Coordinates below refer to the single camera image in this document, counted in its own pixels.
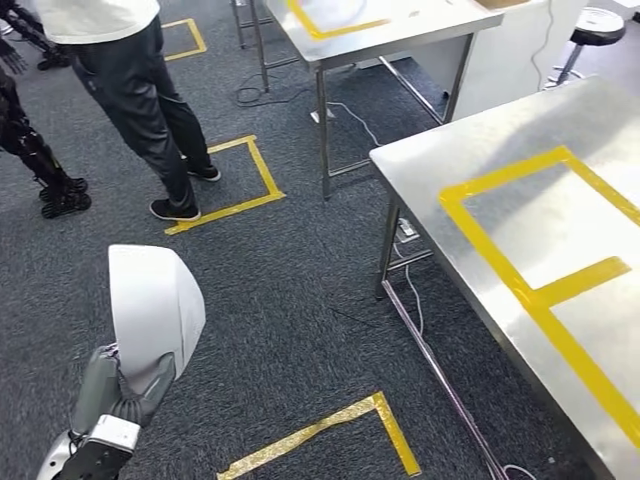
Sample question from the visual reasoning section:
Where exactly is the black humanoid robot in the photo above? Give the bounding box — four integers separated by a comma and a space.
0, 0, 93, 221

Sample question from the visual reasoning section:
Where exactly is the white desk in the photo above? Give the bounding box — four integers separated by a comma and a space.
410, 0, 591, 124

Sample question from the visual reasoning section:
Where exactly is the black seat stool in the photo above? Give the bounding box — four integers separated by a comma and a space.
545, 6, 626, 91

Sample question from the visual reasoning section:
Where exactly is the white floor cable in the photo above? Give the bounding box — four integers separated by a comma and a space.
392, 241, 426, 336

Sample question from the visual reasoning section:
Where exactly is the black desk cable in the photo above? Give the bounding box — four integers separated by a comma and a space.
528, 0, 556, 91

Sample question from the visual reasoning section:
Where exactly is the steel workbench table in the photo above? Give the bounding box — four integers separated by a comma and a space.
368, 74, 640, 480

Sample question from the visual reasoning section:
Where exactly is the person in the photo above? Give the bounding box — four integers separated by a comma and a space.
32, 0, 222, 223

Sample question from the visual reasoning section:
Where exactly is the yellow workbench tape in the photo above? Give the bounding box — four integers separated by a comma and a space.
438, 145, 640, 452

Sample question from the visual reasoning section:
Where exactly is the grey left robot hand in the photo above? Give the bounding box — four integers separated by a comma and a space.
69, 344, 177, 439

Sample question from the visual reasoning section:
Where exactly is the white plastic cover part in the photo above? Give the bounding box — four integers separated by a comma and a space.
108, 244, 207, 399

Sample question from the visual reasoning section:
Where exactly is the white power strip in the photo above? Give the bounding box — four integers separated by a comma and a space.
395, 218, 421, 245

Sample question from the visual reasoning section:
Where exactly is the yellow floor tape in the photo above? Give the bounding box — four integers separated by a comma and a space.
161, 17, 208, 63
216, 390, 423, 480
164, 134, 287, 237

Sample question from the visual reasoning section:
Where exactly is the brown cardboard piece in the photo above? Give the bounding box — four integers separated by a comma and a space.
475, 0, 531, 11

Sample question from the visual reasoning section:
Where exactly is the yellow table tape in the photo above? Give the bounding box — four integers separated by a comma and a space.
285, 0, 391, 42

